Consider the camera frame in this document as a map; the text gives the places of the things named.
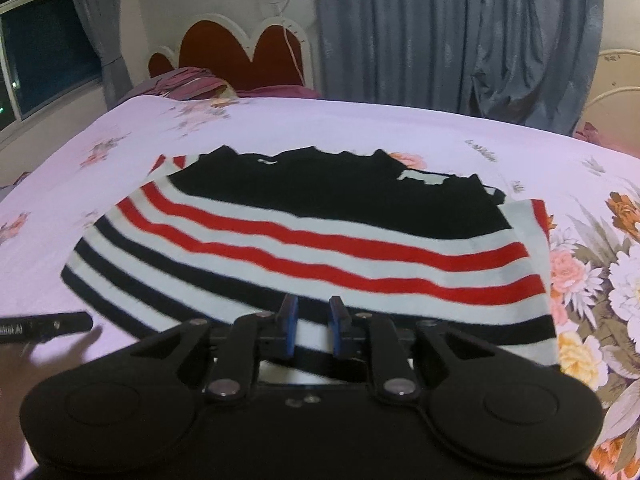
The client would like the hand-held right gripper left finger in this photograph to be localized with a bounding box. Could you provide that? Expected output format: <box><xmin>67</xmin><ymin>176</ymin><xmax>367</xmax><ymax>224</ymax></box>
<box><xmin>131</xmin><ymin>294</ymin><xmax>299</xmax><ymax>403</ymax></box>

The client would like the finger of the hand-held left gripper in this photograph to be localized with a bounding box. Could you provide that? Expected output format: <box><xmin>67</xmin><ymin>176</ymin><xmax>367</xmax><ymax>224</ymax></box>
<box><xmin>27</xmin><ymin>311</ymin><xmax>94</xmax><ymax>342</ymax></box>

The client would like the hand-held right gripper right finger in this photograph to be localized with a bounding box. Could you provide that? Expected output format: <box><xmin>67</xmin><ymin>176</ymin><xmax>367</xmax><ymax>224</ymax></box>
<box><xmin>328</xmin><ymin>296</ymin><xmax>501</xmax><ymax>403</ymax></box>

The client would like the striped knit children's sweater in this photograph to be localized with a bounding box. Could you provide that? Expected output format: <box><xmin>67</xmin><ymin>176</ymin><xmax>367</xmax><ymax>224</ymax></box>
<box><xmin>61</xmin><ymin>145</ymin><xmax>559</xmax><ymax>376</ymax></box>

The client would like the purple floral bedsheet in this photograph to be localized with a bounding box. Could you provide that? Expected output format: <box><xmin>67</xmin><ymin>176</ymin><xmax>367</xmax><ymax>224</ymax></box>
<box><xmin>0</xmin><ymin>95</ymin><xmax>640</xmax><ymax>480</ymax></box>

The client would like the window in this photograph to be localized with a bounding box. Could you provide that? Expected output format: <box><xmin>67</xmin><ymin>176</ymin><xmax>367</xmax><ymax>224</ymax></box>
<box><xmin>0</xmin><ymin>0</ymin><xmax>104</xmax><ymax>136</ymax></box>

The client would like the red heart-shaped headboard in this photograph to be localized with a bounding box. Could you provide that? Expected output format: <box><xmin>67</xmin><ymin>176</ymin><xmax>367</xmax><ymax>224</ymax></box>
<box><xmin>147</xmin><ymin>14</ymin><xmax>316</xmax><ymax>98</ymax></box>

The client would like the narrow blue curtain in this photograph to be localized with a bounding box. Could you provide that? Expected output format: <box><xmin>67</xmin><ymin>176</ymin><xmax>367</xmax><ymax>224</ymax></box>
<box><xmin>62</xmin><ymin>0</ymin><xmax>138</xmax><ymax>111</ymax></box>

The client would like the wide blue curtain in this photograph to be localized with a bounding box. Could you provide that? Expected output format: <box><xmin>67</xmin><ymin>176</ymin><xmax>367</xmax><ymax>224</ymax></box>
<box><xmin>312</xmin><ymin>0</ymin><xmax>606</xmax><ymax>137</ymax></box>

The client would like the cream round headboard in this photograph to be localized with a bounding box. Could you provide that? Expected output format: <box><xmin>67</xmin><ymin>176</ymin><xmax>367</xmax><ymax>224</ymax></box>
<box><xmin>582</xmin><ymin>50</ymin><xmax>640</xmax><ymax>153</ymax></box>

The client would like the white charger cable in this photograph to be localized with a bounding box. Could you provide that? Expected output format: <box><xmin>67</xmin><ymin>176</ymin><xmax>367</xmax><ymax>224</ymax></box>
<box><xmin>272</xmin><ymin>0</ymin><xmax>307</xmax><ymax>86</ymax></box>

